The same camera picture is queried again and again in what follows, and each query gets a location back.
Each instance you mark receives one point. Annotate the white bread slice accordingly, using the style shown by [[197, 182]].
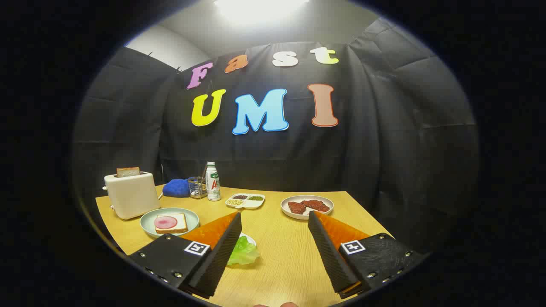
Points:
[[182, 219]]

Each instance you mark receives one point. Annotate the white drink bottle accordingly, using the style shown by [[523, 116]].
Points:
[[213, 183]]

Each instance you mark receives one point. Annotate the green lettuce leaf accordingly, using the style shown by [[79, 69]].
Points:
[[243, 252]]

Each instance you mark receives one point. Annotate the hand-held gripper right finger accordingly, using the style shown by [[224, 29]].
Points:
[[328, 251]]

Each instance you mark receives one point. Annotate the pale green round plate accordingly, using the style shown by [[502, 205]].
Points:
[[147, 222]]

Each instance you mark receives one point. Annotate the white square plate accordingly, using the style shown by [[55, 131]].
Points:
[[251, 238]]

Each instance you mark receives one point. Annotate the white round bowl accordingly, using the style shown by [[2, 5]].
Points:
[[307, 198]]

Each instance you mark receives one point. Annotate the pile of yellow soybeans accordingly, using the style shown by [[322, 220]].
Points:
[[234, 202]]

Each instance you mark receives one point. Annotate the white divided dish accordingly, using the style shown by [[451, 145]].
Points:
[[256, 204]]

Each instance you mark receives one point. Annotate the black backdrop cloth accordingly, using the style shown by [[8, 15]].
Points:
[[384, 149]]

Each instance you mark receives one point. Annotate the toasted bread slice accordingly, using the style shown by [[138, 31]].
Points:
[[128, 172]]

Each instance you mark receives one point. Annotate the red meat slice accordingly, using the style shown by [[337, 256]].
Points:
[[319, 205], [297, 207]]

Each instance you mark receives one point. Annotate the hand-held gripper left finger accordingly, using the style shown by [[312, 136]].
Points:
[[222, 251]]

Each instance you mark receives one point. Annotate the white toaster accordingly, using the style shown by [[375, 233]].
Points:
[[132, 196]]

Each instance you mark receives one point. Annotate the blue cloth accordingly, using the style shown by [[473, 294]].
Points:
[[175, 188]]

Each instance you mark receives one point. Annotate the ceiling light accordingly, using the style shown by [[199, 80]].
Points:
[[260, 8]]

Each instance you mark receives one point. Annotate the pink ham slice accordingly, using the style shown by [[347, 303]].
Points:
[[165, 222]]

